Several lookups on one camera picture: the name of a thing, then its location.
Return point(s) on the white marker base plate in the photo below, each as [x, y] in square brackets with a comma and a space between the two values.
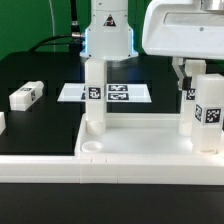
[129, 93]

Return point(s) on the white desk top tray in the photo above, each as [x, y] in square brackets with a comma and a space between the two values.
[138, 134]

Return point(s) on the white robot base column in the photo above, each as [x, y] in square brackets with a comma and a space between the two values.
[109, 35]

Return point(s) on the white block at left edge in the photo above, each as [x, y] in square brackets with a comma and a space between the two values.
[2, 122]

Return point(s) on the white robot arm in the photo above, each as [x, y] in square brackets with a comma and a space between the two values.
[184, 29]

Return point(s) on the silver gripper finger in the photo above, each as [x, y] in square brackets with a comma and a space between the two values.
[184, 81]

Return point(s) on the white front fence bar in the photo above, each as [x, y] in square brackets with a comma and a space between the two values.
[183, 170]

